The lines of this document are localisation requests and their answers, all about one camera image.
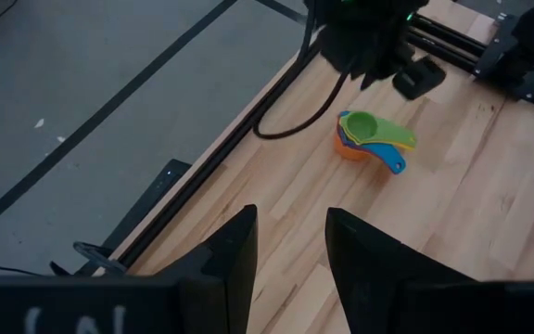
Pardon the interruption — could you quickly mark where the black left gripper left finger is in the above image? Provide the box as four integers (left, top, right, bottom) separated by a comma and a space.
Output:
0, 204, 259, 334

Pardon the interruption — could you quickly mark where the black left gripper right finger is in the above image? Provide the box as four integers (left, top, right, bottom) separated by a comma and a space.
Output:
325, 207, 534, 334

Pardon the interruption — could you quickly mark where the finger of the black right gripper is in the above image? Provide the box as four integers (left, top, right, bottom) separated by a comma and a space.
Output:
360, 69, 388, 92
391, 55, 448, 101

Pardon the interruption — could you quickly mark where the green measuring cup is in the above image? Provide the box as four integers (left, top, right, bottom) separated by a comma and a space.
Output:
339, 109, 419, 150

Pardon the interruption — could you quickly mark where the orange measuring cup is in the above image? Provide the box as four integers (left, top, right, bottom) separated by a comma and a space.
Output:
333, 129, 375, 162

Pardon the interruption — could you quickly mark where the light blue measuring cup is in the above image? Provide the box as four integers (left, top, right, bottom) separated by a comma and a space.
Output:
340, 124, 408, 176

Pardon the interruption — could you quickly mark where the black clamp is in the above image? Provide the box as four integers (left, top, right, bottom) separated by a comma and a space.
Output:
48, 240, 129, 277

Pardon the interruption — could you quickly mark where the black box with blue light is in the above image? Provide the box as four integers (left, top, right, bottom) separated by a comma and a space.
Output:
104, 158, 193, 251

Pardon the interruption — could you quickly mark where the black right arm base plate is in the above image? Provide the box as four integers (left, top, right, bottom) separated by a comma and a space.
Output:
473, 11, 534, 101

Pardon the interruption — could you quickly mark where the black cable loop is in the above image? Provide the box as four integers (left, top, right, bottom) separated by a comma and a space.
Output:
251, 0, 356, 140

